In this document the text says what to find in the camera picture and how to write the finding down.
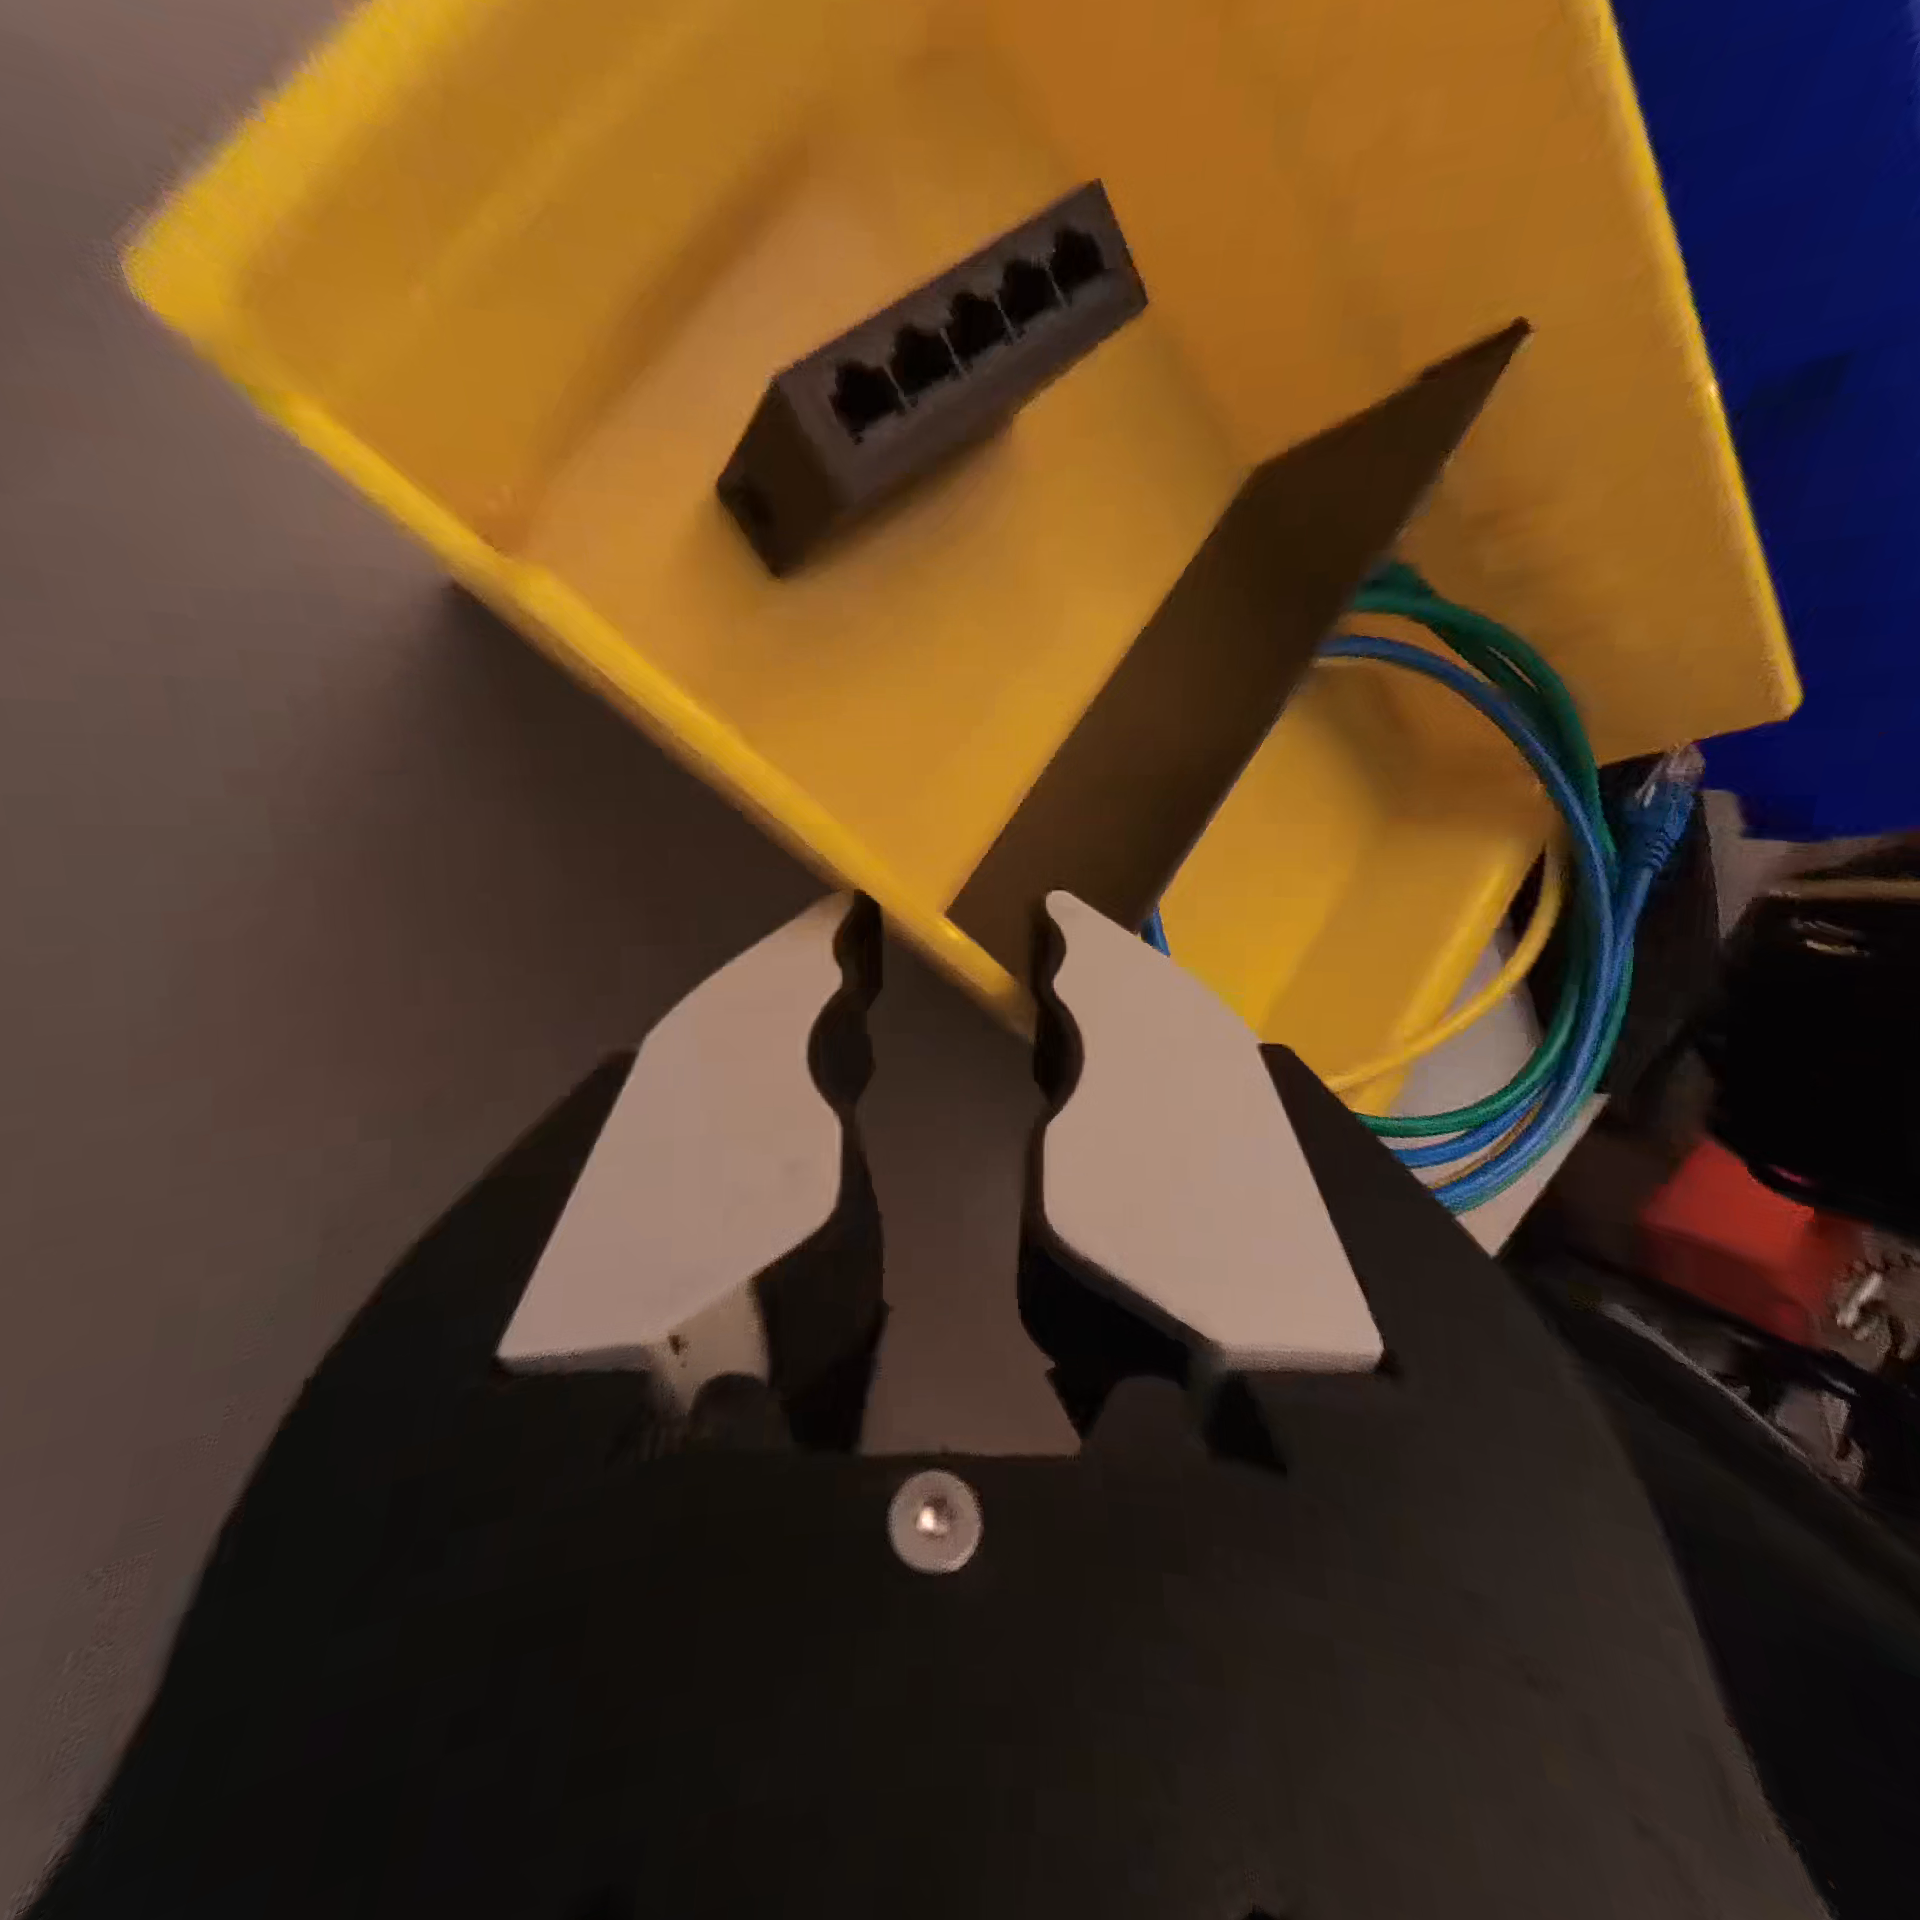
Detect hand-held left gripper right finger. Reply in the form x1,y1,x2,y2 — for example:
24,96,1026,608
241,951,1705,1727
1020,889,1386,1465

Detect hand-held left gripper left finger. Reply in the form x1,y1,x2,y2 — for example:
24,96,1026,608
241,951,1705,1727
493,892,887,1452

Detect yellow ethernet cable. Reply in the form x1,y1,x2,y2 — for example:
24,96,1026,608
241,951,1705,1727
1325,841,1578,1100

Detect blue ethernet cable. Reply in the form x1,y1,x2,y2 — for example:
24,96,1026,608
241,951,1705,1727
1139,637,1708,1213

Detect green ethernet cable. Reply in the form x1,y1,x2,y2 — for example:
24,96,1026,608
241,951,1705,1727
1319,567,1632,1147

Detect black network switch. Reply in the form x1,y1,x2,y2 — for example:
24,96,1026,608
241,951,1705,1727
713,180,1152,583

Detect yellow plastic bin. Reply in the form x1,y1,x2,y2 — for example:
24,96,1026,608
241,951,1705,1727
121,0,1806,1117

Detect blue plastic bin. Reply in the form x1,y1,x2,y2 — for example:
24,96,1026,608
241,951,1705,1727
1607,0,1920,843

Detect red orange object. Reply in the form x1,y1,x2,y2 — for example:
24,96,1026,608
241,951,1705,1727
1633,1137,1865,1340

